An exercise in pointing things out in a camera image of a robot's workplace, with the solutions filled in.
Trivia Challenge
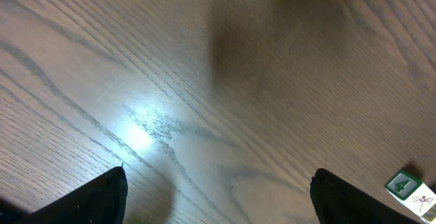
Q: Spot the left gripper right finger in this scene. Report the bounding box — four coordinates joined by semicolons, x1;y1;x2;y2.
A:
310;168;418;224

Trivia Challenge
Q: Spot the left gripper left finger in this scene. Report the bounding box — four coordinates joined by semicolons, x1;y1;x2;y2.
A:
14;166;128;224

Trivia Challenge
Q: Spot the white dragonfly block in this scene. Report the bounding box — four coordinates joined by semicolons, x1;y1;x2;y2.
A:
384;170;435;224

